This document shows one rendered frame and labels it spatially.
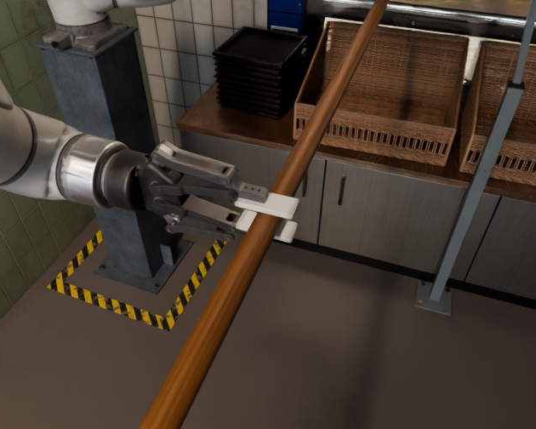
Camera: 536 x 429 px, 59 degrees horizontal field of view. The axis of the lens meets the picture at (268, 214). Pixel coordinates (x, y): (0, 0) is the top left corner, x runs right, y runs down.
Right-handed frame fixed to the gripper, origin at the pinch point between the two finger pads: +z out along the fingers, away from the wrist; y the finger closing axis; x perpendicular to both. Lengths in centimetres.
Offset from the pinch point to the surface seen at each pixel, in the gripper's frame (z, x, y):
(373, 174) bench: 5, -100, 67
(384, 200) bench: 10, -100, 78
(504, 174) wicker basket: 46, -105, 59
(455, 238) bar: 38, -95, 83
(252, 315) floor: -29, -63, 120
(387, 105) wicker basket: 2, -139, 61
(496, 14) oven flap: 33, -151, 24
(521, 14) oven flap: 41, -153, 24
